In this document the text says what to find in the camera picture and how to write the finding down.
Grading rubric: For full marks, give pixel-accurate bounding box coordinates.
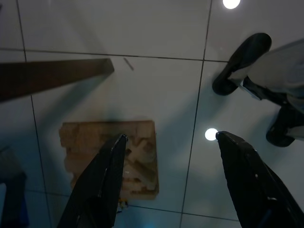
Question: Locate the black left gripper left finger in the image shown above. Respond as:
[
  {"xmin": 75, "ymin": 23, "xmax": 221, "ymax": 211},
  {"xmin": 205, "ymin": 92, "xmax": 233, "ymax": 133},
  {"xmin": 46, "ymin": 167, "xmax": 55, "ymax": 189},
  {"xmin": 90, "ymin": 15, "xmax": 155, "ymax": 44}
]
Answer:
[{"xmin": 57, "ymin": 133, "xmax": 129, "ymax": 228}]

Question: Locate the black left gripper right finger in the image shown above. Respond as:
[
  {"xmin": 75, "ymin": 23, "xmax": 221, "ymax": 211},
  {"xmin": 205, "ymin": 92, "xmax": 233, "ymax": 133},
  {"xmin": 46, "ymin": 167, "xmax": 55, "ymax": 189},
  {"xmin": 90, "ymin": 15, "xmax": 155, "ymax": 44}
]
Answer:
[{"xmin": 215, "ymin": 131, "xmax": 304, "ymax": 228}]

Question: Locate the tan crumpled paper trash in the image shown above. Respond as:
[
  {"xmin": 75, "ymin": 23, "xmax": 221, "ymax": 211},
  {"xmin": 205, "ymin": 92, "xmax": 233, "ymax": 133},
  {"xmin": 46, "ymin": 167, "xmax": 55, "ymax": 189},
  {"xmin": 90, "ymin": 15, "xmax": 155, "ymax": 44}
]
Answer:
[{"xmin": 58, "ymin": 120, "xmax": 160, "ymax": 202}]

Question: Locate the small yellow black scrap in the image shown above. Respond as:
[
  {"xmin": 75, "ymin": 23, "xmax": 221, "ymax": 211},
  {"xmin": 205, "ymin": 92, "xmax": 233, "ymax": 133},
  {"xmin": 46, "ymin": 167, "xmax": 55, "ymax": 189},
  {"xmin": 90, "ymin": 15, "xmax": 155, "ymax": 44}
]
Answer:
[{"xmin": 117, "ymin": 198, "xmax": 129, "ymax": 212}]

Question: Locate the black robot right foot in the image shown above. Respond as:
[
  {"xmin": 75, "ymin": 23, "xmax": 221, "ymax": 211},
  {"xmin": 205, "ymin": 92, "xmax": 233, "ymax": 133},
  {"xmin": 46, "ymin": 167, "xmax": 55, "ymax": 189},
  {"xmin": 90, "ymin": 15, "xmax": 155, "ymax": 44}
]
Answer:
[{"xmin": 265, "ymin": 106, "xmax": 304, "ymax": 147}]

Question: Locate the black robot foot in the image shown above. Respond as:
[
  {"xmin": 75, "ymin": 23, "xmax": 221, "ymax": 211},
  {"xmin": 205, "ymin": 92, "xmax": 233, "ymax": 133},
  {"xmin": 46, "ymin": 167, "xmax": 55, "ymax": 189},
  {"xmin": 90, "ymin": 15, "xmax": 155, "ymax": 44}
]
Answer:
[
  {"xmin": 212, "ymin": 32, "xmax": 273, "ymax": 96},
  {"xmin": 265, "ymin": 106, "xmax": 304, "ymax": 147}
]

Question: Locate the dark blue plastic object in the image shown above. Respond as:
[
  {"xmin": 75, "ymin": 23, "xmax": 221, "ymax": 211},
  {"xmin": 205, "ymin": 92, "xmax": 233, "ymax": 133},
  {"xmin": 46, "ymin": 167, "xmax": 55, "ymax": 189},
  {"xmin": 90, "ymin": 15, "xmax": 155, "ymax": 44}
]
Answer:
[{"xmin": 0, "ymin": 147, "xmax": 28, "ymax": 228}]

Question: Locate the silver robot left leg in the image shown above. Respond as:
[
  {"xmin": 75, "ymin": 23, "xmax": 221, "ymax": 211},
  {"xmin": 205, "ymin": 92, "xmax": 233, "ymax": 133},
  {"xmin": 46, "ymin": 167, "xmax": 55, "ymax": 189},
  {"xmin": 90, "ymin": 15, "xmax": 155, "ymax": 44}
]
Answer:
[{"xmin": 228, "ymin": 39, "xmax": 304, "ymax": 100}]

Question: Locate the brown wooden furniture leg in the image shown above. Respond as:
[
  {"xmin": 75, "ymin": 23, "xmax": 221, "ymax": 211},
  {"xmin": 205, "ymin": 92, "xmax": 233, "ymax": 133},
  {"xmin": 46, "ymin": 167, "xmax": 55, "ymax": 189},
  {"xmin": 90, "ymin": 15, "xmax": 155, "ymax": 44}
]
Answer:
[{"xmin": 0, "ymin": 58, "xmax": 115, "ymax": 103}]

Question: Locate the small grey floor stick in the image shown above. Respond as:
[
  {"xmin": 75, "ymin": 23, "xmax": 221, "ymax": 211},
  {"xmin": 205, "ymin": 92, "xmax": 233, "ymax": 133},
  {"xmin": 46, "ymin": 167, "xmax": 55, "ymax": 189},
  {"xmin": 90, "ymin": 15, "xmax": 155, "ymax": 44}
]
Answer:
[{"xmin": 123, "ymin": 57, "xmax": 134, "ymax": 71}]

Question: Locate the black robot left foot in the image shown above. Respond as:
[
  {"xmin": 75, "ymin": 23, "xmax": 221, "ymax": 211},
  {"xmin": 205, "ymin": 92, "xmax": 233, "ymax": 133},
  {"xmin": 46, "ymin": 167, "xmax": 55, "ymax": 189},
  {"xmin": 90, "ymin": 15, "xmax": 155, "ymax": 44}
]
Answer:
[{"xmin": 212, "ymin": 32, "xmax": 273, "ymax": 96}]

